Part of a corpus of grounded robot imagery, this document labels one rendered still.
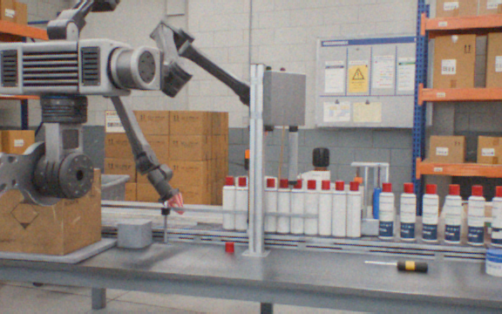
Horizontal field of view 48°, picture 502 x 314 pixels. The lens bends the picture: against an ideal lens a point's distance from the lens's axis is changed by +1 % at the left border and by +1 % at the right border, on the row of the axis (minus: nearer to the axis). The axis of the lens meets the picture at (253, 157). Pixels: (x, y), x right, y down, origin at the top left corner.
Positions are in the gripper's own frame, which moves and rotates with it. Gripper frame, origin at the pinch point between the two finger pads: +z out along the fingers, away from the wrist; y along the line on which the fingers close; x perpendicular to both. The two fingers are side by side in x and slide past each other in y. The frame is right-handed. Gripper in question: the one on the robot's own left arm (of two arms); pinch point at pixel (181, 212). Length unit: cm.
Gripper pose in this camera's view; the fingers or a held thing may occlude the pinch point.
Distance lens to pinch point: 223.6
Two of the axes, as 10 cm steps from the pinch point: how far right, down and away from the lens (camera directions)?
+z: 6.1, 7.8, -1.0
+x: -7.5, 6.2, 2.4
